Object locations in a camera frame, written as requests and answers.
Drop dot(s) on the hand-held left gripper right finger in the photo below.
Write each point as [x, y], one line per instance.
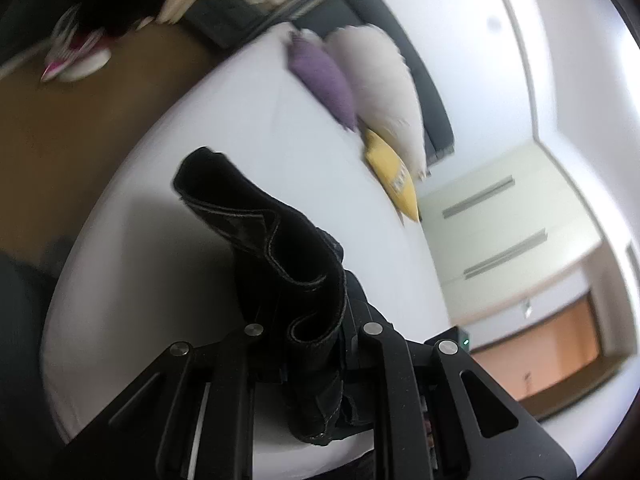
[395, 385]

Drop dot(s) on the large white pillow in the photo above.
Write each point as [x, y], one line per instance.
[380, 90]

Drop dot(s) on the bed with white sheet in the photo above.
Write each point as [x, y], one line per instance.
[225, 110]

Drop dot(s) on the purple cushion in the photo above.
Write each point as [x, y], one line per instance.
[325, 75]

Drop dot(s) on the black pants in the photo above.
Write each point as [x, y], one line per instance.
[280, 260]

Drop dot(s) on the ceiling downlight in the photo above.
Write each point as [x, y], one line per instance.
[494, 23]

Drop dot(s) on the pink white sneaker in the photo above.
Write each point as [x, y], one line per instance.
[75, 60]

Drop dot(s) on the yellow cushion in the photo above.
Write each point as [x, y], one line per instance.
[395, 180]

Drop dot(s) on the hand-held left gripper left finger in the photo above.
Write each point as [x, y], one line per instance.
[235, 385]

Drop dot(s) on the wooden door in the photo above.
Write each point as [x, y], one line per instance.
[545, 350]

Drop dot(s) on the white wardrobe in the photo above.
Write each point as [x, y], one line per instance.
[525, 210]

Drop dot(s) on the dark grey nightstand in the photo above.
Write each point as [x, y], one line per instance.
[225, 10]

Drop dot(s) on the grey padded headboard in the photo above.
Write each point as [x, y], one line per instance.
[425, 90]

